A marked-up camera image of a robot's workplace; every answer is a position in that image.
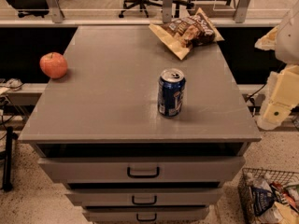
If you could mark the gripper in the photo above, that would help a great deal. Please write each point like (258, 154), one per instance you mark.
(289, 42)

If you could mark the blue pepsi can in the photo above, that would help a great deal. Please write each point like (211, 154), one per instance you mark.
(170, 93)

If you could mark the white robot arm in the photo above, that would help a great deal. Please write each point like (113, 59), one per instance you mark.
(284, 38)

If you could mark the middle grey drawer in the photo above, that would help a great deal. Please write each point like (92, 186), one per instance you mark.
(143, 197)

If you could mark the red apple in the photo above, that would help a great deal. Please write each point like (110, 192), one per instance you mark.
(53, 65)

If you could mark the wire mesh basket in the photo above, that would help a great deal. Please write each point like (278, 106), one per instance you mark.
(278, 213)

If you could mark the red snack packet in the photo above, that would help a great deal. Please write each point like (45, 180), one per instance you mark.
(282, 195)

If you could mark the black stand leg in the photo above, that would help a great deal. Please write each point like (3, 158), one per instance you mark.
(7, 185)

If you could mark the grey drawer cabinet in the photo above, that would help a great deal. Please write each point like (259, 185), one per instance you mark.
(107, 105)

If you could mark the blue white snack bag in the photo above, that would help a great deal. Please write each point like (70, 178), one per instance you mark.
(262, 195)

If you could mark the brown chip bag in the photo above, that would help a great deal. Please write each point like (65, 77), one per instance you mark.
(183, 34)

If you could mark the black office chair centre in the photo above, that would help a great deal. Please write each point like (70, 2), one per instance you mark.
(164, 5)

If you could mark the grey drawer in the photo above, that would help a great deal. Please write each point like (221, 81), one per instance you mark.
(143, 197)
(145, 214)
(141, 169)

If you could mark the top grey drawer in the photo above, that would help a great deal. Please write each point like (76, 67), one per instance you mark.
(141, 169)

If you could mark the bottom grey drawer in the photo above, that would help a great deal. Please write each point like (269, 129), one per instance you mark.
(145, 214)

